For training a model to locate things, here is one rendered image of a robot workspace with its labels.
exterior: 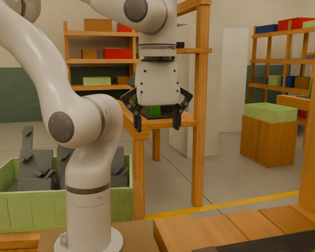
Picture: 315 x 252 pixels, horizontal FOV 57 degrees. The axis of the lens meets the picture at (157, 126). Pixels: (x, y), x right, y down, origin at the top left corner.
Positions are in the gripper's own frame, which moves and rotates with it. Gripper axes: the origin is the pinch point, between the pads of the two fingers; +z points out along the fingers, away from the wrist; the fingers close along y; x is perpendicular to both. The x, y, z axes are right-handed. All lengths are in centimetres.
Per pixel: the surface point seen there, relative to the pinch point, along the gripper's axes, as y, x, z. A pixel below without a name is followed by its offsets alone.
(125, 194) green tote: 3, -41, 37
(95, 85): -14, -605, 46
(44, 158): 36, -75, 31
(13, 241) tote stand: 45, -42, 51
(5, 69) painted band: 177, -655, 10
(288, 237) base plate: -44, -4, 40
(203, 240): -17.3, -9.5, 40.0
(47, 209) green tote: 32, -45, 42
